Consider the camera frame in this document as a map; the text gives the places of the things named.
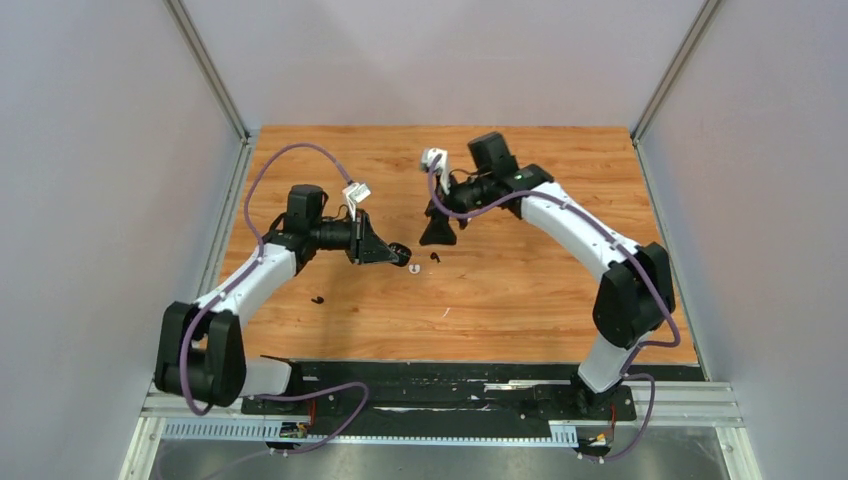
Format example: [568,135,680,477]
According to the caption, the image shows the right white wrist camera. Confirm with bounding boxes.
[420,147,451,194]

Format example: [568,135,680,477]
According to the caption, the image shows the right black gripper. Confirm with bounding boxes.
[419,172,492,247]

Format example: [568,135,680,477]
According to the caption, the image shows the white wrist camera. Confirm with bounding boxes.
[342,182,371,217]
[420,147,451,194]

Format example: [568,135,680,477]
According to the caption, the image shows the grey slotted cable duct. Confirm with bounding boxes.
[161,419,579,448]

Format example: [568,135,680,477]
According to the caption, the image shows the right aluminium frame post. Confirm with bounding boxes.
[630,0,724,147]

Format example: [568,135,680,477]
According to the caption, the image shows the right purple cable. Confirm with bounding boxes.
[427,162,682,464]

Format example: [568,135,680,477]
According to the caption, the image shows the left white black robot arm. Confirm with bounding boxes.
[154,184,411,413]

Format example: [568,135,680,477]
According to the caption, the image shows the aluminium frame post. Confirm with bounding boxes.
[630,0,724,147]
[163,0,251,144]

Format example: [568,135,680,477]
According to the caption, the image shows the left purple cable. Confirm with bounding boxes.
[177,142,371,458]

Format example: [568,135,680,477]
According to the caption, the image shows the purple cable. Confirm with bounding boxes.
[427,162,682,464]
[177,142,371,458]

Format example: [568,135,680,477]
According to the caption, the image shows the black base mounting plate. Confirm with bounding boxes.
[239,357,707,440]

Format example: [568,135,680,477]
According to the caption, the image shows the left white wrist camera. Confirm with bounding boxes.
[342,182,371,217]

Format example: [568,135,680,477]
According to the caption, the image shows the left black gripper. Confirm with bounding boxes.
[311,209,398,266]

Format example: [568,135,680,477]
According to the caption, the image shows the black earbud charging case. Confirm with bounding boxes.
[389,242,412,267]

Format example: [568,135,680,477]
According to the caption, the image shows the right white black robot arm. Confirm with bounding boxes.
[419,132,681,418]

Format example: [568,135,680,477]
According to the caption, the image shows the left aluminium frame post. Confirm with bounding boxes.
[163,0,251,144]

